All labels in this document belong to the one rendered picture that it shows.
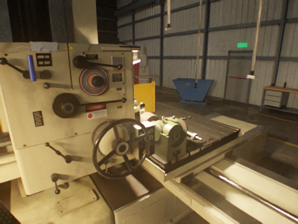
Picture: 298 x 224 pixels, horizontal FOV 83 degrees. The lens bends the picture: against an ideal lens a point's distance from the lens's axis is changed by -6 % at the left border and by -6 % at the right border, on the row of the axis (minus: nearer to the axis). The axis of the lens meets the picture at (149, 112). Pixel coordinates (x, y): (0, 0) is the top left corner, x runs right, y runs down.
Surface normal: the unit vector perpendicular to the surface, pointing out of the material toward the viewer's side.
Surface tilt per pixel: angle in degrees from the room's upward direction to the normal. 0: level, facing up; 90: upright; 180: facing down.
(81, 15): 90
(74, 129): 90
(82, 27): 90
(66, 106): 90
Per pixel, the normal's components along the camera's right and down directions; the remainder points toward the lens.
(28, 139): 0.59, 0.23
